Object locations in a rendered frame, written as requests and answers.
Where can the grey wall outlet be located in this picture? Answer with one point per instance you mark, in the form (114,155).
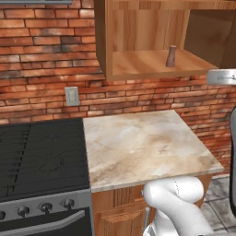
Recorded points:
(72,96)

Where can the grey range hood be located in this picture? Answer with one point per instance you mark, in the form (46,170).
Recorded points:
(33,1)

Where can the brown wooden shaker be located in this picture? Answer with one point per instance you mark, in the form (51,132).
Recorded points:
(171,58)

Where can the black stove with hob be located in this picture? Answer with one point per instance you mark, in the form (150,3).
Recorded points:
(40,159)

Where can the open wooden wall cabinet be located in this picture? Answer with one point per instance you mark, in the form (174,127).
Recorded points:
(141,33)

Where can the black stove knob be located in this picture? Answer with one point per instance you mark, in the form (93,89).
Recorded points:
(1,215)
(46,208)
(23,211)
(68,204)

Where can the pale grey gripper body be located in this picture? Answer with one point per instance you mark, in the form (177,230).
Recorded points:
(221,76)

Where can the wooden cabinet door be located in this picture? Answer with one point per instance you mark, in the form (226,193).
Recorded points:
(212,37)

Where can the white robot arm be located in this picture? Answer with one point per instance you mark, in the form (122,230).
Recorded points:
(172,196)

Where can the wooden base cabinet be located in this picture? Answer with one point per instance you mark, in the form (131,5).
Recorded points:
(120,212)

